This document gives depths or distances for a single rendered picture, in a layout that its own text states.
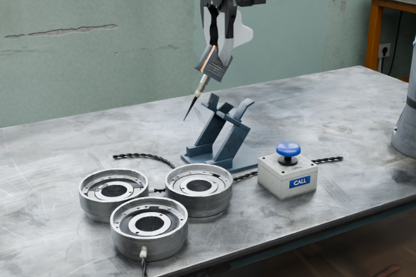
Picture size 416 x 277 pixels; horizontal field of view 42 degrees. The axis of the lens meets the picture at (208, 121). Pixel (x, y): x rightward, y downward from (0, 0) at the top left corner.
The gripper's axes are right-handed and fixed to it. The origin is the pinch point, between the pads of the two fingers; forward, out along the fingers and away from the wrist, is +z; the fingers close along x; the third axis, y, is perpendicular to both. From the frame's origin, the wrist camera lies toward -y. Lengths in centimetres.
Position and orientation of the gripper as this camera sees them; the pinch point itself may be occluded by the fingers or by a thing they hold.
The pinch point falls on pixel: (216, 56)
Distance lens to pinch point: 90.4
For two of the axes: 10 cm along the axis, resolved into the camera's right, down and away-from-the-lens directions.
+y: 8.8, -1.8, 4.3
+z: 0.1, 9.3, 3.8
